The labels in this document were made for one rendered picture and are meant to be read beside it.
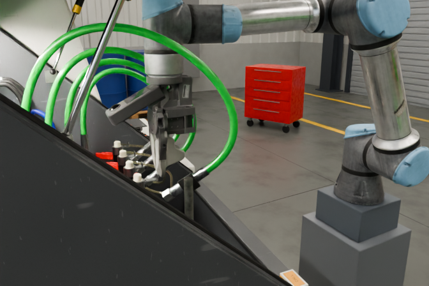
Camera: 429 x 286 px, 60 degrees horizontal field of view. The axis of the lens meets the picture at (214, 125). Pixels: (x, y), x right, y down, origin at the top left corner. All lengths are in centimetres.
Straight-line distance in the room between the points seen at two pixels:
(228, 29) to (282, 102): 428
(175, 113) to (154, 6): 20
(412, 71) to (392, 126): 661
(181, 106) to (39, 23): 47
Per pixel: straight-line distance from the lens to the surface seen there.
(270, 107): 509
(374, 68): 97
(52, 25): 106
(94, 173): 39
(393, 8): 93
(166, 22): 70
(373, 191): 123
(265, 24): 92
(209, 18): 73
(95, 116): 105
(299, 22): 97
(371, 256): 125
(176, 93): 75
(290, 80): 492
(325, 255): 131
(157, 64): 71
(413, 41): 764
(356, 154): 118
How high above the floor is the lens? 143
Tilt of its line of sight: 15 degrees down
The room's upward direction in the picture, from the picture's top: straight up
